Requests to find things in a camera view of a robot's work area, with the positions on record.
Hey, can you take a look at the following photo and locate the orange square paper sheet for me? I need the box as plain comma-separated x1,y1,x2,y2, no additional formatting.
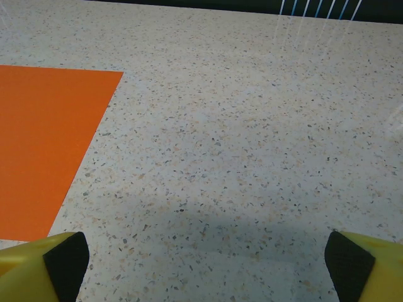
0,64,125,242

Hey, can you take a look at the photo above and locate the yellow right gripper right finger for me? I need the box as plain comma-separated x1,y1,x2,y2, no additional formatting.
324,230,403,302

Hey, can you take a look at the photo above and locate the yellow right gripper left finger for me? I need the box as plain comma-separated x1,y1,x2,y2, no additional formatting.
0,232,90,302

